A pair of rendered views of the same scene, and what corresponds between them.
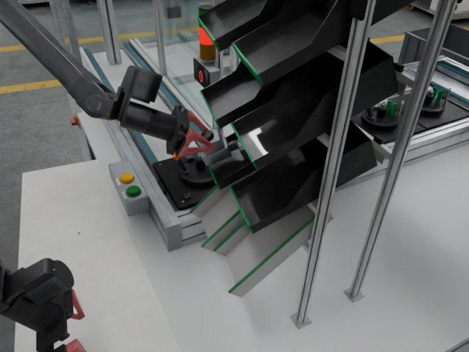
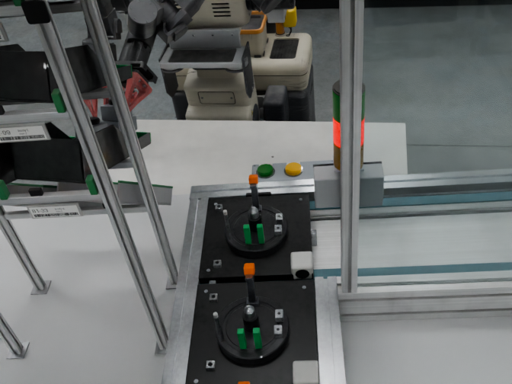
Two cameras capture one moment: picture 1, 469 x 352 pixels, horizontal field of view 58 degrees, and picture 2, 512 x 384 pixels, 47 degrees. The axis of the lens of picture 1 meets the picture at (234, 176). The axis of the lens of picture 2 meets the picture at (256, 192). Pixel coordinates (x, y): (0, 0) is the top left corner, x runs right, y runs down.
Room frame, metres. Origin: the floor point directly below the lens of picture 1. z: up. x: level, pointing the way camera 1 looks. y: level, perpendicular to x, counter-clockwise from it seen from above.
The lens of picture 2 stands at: (1.58, -0.62, 1.93)
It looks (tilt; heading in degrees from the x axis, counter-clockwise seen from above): 43 degrees down; 125
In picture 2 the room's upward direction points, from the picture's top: 8 degrees counter-clockwise
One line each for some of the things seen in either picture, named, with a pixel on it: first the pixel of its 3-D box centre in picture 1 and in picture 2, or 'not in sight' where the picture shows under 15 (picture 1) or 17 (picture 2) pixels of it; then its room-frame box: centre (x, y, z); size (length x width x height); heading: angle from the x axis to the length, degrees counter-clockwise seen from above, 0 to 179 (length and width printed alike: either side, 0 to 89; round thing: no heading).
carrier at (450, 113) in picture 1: (428, 97); not in sight; (1.52, -0.77, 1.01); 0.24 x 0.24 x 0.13; 28
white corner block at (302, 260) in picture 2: not in sight; (302, 265); (1.18, 0.07, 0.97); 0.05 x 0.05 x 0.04; 28
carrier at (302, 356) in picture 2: not in sight; (251, 318); (1.17, -0.12, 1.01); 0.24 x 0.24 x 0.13; 28
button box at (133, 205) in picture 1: (128, 186); (294, 179); (1.02, 0.34, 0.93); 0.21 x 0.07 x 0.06; 28
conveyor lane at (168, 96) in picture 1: (175, 140); (394, 253); (1.32, 0.23, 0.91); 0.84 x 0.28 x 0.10; 28
